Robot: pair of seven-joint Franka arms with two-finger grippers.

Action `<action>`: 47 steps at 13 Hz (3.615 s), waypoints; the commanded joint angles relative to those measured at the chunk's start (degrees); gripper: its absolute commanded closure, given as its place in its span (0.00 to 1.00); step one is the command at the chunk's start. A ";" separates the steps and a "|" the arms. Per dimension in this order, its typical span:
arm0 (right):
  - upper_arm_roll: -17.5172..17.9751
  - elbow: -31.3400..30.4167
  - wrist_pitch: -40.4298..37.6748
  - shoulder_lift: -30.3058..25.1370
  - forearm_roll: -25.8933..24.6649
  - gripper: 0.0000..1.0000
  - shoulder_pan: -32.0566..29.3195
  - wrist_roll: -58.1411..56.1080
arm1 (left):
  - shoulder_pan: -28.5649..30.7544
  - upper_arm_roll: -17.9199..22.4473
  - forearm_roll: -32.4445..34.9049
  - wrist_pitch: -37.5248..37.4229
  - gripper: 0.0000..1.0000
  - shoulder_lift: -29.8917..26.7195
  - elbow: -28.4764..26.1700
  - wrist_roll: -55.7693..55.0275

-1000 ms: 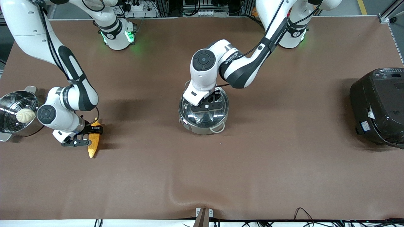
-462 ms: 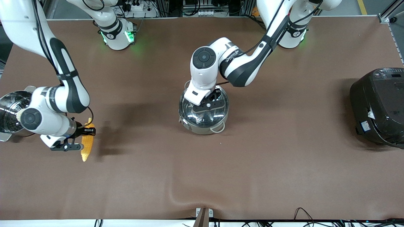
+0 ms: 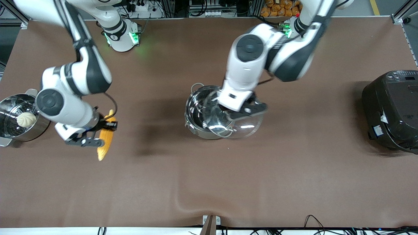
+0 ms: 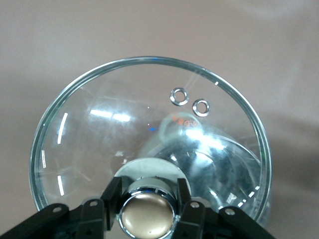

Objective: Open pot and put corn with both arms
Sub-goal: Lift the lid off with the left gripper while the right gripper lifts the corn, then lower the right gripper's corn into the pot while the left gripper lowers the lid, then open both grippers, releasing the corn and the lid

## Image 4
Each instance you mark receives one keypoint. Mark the glass pot lid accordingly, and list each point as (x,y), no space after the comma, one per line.
(99,139)

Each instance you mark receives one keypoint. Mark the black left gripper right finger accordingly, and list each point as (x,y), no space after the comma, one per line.
(199,221)

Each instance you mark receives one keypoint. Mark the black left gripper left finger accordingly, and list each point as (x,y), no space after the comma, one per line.
(82,221)

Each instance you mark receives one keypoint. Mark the brown table mat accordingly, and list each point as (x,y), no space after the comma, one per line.
(74,32)

